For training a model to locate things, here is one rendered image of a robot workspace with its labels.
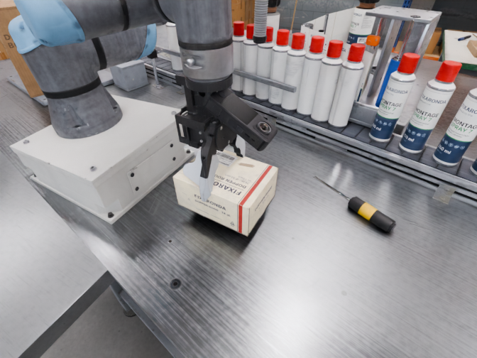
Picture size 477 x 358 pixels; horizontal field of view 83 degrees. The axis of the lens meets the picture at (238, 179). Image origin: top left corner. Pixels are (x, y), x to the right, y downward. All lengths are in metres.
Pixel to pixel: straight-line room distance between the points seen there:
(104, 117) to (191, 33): 0.36
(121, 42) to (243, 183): 0.39
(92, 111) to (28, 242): 0.29
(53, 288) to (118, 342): 0.87
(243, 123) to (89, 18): 0.23
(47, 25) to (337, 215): 0.56
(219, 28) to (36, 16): 0.20
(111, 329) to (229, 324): 1.03
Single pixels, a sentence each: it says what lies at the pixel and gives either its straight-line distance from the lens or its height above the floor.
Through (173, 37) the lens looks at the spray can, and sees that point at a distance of 1.14.
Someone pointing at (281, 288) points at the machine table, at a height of 0.83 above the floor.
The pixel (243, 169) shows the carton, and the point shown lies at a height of 0.94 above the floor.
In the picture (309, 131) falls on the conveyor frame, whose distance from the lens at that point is 0.81.
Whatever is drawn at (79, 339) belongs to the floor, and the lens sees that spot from 1.49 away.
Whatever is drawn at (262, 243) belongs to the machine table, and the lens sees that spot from 0.53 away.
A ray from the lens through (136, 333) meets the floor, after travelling 1.41.
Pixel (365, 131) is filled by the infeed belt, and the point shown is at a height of 0.88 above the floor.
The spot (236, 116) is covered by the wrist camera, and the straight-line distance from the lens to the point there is 0.41.
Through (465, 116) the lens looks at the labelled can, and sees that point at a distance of 0.72.
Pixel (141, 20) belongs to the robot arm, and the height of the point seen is 1.18.
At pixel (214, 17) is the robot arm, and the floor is 1.20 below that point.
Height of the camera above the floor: 1.26
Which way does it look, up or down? 41 degrees down
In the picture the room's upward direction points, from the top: straight up
